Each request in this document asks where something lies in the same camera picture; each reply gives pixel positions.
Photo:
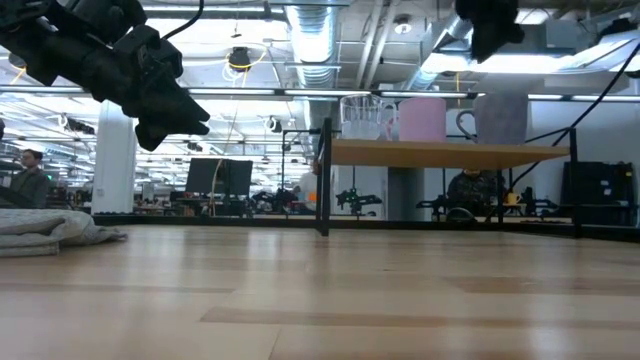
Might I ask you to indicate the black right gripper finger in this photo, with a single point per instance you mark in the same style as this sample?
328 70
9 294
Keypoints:
485 50

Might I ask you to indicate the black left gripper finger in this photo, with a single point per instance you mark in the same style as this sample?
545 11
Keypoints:
160 132
175 102

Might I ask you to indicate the grey ceramic mug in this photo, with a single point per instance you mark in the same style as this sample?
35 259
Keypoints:
500 120

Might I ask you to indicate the pink plastic cup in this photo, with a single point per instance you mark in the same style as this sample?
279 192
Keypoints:
422 120

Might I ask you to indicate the clear glass mug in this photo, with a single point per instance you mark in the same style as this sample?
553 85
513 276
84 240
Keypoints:
362 120

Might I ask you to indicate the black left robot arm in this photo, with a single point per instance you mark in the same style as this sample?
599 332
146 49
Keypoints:
55 35

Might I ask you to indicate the black background robot arm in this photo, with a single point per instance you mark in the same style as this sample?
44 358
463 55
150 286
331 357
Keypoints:
357 200

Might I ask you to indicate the white room pillar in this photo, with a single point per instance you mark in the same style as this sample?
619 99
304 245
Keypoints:
114 160

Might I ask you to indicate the black computer monitor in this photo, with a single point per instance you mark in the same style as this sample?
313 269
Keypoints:
217 177

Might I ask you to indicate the person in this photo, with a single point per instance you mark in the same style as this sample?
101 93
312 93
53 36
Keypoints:
30 187
472 192

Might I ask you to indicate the grey folded cloth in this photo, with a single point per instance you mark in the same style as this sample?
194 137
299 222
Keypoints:
45 227

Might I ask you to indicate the yellow cup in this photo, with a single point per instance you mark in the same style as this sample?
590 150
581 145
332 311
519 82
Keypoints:
512 199

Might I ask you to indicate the black equipment cabinet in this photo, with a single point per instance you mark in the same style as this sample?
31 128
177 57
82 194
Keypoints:
597 192

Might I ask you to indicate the black table border rail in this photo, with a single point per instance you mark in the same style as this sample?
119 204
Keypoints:
225 220

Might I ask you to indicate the wooden shelf with black frame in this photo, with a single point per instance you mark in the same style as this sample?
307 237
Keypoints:
425 155

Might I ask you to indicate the silver ventilation duct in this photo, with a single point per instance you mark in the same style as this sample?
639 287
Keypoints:
312 45

